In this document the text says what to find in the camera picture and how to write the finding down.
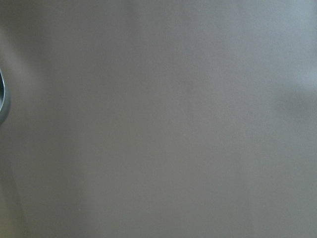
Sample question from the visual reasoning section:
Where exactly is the metal ice scoop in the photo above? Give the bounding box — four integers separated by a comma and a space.
0, 71, 11, 125

